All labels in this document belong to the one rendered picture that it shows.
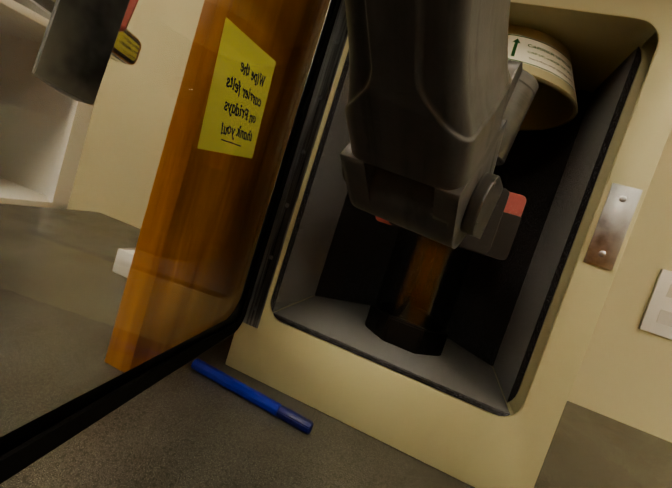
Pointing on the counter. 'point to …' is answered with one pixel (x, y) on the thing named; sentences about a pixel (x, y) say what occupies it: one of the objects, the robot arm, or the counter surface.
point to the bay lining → (525, 154)
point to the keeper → (612, 226)
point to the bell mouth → (558, 86)
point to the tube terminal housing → (573, 320)
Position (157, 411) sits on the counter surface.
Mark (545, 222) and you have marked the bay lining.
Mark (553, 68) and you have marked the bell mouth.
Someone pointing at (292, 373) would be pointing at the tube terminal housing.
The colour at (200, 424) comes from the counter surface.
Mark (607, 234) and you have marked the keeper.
